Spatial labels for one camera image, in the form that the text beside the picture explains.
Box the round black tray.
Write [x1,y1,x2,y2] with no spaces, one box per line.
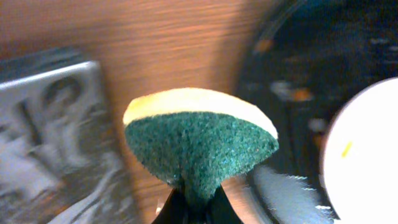
[236,1,397,223]

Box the silver metal pan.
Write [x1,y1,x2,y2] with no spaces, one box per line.
[1,62,141,224]

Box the green yellow sponge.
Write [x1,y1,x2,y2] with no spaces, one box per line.
[123,88,279,210]

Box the white plate front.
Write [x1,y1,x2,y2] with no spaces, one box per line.
[322,78,397,224]

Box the black rectangular tray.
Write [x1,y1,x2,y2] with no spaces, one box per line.
[1,47,88,83]

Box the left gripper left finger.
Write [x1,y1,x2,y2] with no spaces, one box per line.
[152,189,187,224]

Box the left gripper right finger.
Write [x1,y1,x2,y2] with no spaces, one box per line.
[206,186,243,224]

